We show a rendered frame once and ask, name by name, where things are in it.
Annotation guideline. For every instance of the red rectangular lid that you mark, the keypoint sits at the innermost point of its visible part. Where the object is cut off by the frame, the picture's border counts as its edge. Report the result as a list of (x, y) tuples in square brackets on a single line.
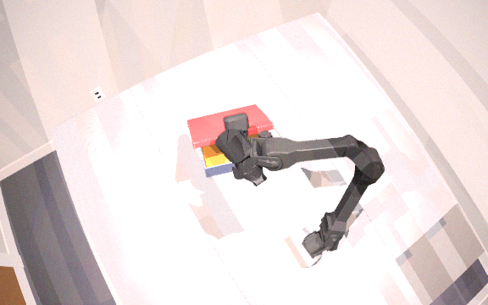
[(204, 130)]

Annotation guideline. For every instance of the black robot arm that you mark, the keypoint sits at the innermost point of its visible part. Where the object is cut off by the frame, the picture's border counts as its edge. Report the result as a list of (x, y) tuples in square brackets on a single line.
[(278, 153)]

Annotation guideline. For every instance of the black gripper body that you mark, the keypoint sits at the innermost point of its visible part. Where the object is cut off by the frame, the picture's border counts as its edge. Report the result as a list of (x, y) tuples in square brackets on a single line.
[(235, 121)]

